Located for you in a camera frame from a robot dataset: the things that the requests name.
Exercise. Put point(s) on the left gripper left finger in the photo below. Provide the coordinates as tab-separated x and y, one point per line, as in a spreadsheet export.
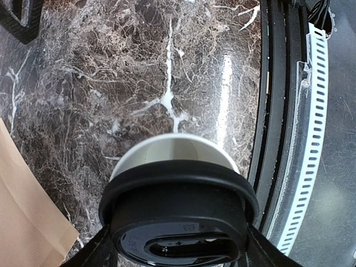
98	252

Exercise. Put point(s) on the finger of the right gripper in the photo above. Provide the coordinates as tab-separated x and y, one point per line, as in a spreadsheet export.
22	22

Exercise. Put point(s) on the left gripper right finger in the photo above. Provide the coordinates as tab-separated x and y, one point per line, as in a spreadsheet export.
261	252

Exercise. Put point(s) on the brown paper bag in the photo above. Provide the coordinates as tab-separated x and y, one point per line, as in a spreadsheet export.
34	232

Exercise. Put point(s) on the black plastic cup lid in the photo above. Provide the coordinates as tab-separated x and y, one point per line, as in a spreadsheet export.
179	213

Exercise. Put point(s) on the black paper coffee cup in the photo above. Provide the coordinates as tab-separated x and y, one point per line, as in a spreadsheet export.
173	146

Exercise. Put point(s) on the white slotted cable duct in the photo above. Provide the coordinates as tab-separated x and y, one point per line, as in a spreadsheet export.
307	137

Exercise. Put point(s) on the black table front rail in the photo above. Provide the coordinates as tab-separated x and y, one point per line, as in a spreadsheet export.
284	26

